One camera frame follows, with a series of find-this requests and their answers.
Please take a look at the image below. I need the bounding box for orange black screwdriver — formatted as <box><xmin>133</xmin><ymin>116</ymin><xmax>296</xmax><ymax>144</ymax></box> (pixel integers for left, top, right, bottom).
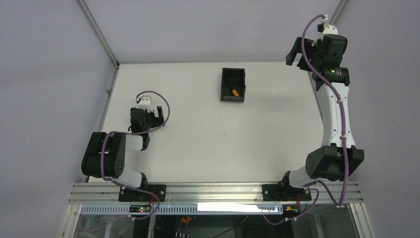
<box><xmin>223</xmin><ymin>86</ymin><xmax>240</xmax><ymax>97</ymax></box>

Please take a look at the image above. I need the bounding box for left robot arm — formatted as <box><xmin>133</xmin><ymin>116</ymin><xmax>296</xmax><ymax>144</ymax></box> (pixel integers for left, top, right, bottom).
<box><xmin>81</xmin><ymin>106</ymin><xmax>164</xmax><ymax>190</ymax></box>

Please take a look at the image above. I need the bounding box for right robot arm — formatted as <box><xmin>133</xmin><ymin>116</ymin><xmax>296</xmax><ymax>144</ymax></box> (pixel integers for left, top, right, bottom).
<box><xmin>279</xmin><ymin>34</ymin><xmax>365</xmax><ymax>199</ymax></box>

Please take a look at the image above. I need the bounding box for black plastic bin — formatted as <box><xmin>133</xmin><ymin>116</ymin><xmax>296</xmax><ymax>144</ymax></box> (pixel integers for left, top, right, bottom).
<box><xmin>220</xmin><ymin>67</ymin><xmax>246</xmax><ymax>103</ymax></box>

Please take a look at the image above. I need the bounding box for small electronics board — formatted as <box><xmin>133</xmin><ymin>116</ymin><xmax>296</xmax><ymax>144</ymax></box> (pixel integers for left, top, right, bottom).
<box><xmin>129</xmin><ymin>205</ymin><xmax>153</xmax><ymax>213</ymax></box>

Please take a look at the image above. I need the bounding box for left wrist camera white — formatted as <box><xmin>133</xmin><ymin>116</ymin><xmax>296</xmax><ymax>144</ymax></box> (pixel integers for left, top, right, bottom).
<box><xmin>136</xmin><ymin>95</ymin><xmax>153</xmax><ymax>113</ymax></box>

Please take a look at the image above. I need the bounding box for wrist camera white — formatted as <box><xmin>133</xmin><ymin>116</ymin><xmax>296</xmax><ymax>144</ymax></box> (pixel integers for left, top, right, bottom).
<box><xmin>136</xmin><ymin>95</ymin><xmax>153</xmax><ymax>113</ymax></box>
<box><xmin>312</xmin><ymin>18</ymin><xmax>338</xmax><ymax>46</ymax></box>

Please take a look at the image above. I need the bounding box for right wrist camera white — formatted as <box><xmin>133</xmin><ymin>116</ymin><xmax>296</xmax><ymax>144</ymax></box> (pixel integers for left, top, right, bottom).
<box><xmin>312</xmin><ymin>18</ymin><xmax>338</xmax><ymax>46</ymax></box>

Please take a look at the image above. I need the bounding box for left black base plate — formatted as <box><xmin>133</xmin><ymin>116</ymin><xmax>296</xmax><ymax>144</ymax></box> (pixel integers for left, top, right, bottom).
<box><xmin>118</xmin><ymin>184</ymin><xmax>167</xmax><ymax>202</ymax></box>

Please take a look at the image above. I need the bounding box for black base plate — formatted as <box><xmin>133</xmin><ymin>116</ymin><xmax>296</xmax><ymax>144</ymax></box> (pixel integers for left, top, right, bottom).
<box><xmin>262</xmin><ymin>183</ymin><xmax>312</xmax><ymax>202</ymax></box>
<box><xmin>118</xmin><ymin>184</ymin><xmax>167</xmax><ymax>202</ymax></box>

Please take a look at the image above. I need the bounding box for white slotted cable duct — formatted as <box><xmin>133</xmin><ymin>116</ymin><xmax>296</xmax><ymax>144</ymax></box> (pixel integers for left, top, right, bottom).
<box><xmin>81</xmin><ymin>203</ymin><xmax>283</xmax><ymax>216</ymax></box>

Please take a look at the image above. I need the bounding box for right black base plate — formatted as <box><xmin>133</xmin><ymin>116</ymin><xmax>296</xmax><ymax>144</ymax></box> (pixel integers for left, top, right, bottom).
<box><xmin>262</xmin><ymin>183</ymin><xmax>312</xmax><ymax>202</ymax></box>

